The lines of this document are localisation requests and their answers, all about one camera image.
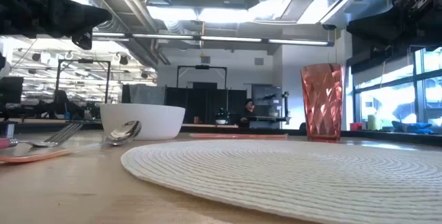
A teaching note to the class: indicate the white round woven placemat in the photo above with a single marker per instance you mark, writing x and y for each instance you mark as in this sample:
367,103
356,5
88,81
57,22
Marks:
293,175

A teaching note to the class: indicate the grey panel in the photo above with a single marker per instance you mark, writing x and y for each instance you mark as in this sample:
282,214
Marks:
146,94

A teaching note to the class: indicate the small red box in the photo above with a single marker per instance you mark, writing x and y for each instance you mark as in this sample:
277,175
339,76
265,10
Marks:
355,126

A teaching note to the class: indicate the yellow-green cylinder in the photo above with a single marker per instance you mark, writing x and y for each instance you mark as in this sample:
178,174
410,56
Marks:
373,122

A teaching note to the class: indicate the long ceiling light bar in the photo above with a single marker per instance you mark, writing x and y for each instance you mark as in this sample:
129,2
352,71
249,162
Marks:
214,38

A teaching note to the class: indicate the black partition panel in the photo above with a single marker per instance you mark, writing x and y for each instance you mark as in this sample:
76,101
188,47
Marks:
203,104

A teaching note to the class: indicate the flat pink plate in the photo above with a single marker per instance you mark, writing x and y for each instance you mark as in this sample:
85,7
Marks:
238,136

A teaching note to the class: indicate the blue cloth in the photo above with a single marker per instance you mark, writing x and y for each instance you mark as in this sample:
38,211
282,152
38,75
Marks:
412,127

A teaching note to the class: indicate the black and white kettle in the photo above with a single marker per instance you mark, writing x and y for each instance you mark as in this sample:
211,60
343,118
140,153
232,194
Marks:
221,117

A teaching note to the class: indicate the pink faceted plastic tumbler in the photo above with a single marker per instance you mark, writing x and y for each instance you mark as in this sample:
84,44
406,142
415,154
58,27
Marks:
322,103

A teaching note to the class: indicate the person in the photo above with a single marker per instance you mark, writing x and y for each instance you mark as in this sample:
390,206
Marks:
248,111

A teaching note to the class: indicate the black background robot arm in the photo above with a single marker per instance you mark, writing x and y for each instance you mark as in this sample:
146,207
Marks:
278,108

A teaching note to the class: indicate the black metal frame stand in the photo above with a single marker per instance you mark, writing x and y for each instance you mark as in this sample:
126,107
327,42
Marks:
83,61
202,67

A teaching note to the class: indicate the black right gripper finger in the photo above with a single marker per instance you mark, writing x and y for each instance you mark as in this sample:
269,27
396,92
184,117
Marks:
373,27

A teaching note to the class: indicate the white bowl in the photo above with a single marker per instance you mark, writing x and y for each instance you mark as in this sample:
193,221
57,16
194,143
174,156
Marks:
145,120

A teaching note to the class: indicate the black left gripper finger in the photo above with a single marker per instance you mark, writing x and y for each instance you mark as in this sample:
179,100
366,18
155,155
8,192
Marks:
83,40
89,16

